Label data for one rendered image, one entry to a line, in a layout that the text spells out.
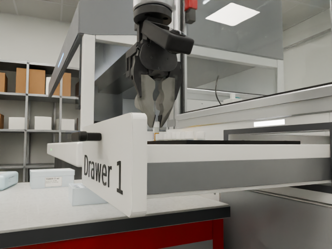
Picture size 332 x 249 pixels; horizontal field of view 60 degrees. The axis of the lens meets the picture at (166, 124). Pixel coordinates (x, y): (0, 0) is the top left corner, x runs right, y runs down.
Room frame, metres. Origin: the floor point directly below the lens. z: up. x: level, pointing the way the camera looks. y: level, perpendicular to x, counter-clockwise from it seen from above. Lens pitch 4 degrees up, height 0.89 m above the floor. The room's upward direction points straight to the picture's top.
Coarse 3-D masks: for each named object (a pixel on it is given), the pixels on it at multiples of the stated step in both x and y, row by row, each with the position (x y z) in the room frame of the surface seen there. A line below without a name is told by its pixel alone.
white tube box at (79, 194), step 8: (72, 184) 0.71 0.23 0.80; (80, 184) 0.72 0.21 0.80; (72, 192) 0.64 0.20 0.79; (80, 192) 0.64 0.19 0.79; (88, 192) 0.65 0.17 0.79; (72, 200) 0.64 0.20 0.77; (80, 200) 0.64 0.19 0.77; (88, 200) 0.65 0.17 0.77; (96, 200) 0.66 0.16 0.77; (104, 200) 0.67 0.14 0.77
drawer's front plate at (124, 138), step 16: (96, 128) 0.45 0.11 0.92; (112, 128) 0.36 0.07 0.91; (128, 128) 0.31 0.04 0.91; (144, 128) 0.30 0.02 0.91; (96, 144) 0.45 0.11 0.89; (112, 144) 0.36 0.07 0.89; (128, 144) 0.31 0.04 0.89; (144, 144) 0.30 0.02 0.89; (96, 160) 0.44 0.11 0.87; (112, 160) 0.36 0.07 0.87; (128, 160) 0.31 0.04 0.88; (144, 160) 0.30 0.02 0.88; (112, 176) 0.36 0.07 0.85; (128, 176) 0.31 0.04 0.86; (144, 176) 0.30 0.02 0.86; (96, 192) 0.44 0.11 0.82; (112, 192) 0.36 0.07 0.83; (128, 192) 0.30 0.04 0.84; (144, 192) 0.30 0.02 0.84; (128, 208) 0.30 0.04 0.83; (144, 208) 0.30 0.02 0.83
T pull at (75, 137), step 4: (76, 132) 0.40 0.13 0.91; (80, 132) 0.38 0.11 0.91; (84, 132) 0.38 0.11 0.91; (88, 132) 0.41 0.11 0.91; (92, 132) 0.41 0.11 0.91; (96, 132) 0.41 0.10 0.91; (72, 136) 0.43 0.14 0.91; (76, 136) 0.40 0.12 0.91; (80, 136) 0.38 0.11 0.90; (84, 136) 0.38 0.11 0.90; (88, 136) 0.41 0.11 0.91; (92, 136) 0.41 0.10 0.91; (96, 136) 0.41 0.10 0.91; (100, 136) 0.41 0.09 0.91; (72, 140) 0.43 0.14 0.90; (76, 140) 0.40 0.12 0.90; (80, 140) 0.38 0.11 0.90; (84, 140) 0.38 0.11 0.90; (88, 140) 0.41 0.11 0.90; (92, 140) 0.41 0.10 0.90; (96, 140) 0.41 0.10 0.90
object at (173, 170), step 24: (168, 144) 0.34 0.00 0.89; (192, 144) 0.35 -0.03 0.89; (216, 144) 0.37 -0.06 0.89; (240, 144) 0.39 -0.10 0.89; (264, 144) 0.40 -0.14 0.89; (288, 144) 0.42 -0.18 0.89; (312, 144) 0.45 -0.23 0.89; (168, 168) 0.33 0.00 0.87; (192, 168) 0.35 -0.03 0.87; (216, 168) 0.36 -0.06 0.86; (240, 168) 0.38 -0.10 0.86; (264, 168) 0.40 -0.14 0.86; (288, 168) 0.42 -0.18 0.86; (312, 168) 0.44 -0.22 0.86; (168, 192) 0.33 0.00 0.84; (192, 192) 0.35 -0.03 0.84; (216, 192) 0.37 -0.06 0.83
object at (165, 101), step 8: (168, 80) 0.51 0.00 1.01; (160, 88) 0.51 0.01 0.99; (168, 88) 0.51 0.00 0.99; (160, 96) 0.54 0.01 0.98; (168, 96) 0.51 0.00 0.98; (160, 104) 0.51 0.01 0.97; (168, 104) 0.51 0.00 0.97; (160, 112) 0.51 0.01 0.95; (168, 112) 0.51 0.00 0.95; (160, 120) 0.51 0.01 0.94
